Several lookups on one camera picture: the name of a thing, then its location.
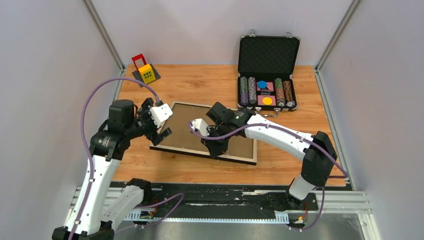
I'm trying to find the brown backing board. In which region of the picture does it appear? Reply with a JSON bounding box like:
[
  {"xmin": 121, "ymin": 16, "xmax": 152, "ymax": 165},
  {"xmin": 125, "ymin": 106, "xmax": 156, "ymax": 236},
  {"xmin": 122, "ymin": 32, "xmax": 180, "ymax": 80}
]
[{"xmin": 158, "ymin": 104, "xmax": 255, "ymax": 157}]

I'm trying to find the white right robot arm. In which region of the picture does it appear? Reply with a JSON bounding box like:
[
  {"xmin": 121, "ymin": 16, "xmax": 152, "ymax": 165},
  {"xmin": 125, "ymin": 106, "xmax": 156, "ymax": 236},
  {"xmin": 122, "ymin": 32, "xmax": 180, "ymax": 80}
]
[{"xmin": 189, "ymin": 102, "xmax": 340, "ymax": 209}]

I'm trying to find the aluminium front rail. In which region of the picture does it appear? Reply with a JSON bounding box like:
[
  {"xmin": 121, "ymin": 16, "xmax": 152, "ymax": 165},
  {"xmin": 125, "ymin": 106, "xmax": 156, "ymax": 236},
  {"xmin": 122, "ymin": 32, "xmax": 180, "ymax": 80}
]
[{"xmin": 59, "ymin": 187, "xmax": 382, "ymax": 240}]

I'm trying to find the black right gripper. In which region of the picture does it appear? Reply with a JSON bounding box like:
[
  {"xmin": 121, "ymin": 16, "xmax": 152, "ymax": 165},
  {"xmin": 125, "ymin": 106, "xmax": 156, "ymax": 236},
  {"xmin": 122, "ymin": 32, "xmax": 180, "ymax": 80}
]
[{"xmin": 201, "ymin": 122, "xmax": 232, "ymax": 158}]

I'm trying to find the yellow red toy block house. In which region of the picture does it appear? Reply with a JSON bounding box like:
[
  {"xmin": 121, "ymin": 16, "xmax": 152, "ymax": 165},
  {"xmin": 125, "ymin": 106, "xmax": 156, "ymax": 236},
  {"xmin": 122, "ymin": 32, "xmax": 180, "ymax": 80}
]
[{"xmin": 131, "ymin": 53, "xmax": 162, "ymax": 85}]

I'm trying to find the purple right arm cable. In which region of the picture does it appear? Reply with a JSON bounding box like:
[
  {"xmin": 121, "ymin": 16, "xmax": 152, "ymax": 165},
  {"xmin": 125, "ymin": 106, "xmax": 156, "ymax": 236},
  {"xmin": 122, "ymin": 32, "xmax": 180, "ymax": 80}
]
[{"xmin": 188, "ymin": 120, "xmax": 349, "ymax": 232}]

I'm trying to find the black poker chip case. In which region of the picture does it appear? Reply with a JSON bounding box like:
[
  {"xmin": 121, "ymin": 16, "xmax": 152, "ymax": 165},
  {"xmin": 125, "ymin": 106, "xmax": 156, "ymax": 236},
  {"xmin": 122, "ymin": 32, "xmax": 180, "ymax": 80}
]
[{"xmin": 237, "ymin": 29, "xmax": 301, "ymax": 117}]

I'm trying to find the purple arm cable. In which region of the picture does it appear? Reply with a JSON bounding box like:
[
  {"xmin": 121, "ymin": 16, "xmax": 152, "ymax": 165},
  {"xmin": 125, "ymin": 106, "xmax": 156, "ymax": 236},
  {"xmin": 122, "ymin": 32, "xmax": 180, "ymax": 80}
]
[
  {"xmin": 188, "ymin": 120, "xmax": 349, "ymax": 232},
  {"xmin": 67, "ymin": 77, "xmax": 185, "ymax": 240}
]

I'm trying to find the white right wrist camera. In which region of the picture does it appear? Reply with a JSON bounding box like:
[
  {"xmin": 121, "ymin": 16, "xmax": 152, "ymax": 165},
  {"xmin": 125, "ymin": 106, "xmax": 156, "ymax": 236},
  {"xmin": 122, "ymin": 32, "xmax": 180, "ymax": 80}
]
[{"xmin": 188, "ymin": 118, "xmax": 209, "ymax": 137}]

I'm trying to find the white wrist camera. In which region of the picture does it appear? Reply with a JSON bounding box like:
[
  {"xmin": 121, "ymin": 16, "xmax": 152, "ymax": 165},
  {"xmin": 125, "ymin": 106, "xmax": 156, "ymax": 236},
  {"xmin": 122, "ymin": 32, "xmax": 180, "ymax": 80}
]
[
  {"xmin": 188, "ymin": 118, "xmax": 209, "ymax": 137},
  {"xmin": 149, "ymin": 103, "xmax": 173, "ymax": 128}
]

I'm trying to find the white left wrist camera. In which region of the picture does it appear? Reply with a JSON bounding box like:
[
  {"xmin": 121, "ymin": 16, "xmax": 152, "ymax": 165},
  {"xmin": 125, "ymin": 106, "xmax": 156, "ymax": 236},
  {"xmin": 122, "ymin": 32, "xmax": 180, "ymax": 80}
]
[{"xmin": 149, "ymin": 103, "xmax": 173, "ymax": 128}]

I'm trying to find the wooden picture frame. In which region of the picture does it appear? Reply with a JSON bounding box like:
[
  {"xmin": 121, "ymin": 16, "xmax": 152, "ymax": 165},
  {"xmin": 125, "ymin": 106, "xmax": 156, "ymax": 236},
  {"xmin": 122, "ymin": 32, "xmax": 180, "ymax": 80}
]
[{"xmin": 149, "ymin": 100, "xmax": 258, "ymax": 166}]

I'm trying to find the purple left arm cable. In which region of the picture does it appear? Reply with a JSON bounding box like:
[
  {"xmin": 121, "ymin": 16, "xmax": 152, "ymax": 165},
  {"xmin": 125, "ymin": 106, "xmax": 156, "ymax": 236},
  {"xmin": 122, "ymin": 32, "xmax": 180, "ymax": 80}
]
[{"xmin": 67, "ymin": 77, "xmax": 185, "ymax": 240}]

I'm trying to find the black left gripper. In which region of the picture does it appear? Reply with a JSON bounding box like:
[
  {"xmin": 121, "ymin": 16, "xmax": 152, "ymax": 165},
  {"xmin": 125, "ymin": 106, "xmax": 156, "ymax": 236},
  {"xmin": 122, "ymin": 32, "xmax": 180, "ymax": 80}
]
[{"xmin": 125, "ymin": 97, "xmax": 171, "ymax": 145}]

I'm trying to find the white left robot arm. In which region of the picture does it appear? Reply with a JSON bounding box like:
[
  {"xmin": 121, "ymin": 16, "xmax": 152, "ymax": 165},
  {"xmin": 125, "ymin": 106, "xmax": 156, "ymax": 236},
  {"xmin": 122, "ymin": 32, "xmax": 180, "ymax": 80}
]
[{"xmin": 52, "ymin": 98, "xmax": 173, "ymax": 240}]

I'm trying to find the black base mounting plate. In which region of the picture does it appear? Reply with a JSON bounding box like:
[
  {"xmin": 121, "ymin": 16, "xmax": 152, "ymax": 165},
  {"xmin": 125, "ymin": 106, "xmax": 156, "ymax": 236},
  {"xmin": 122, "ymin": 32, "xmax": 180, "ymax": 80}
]
[{"xmin": 141, "ymin": 182, "xmax": 320, "ymax": 220}]

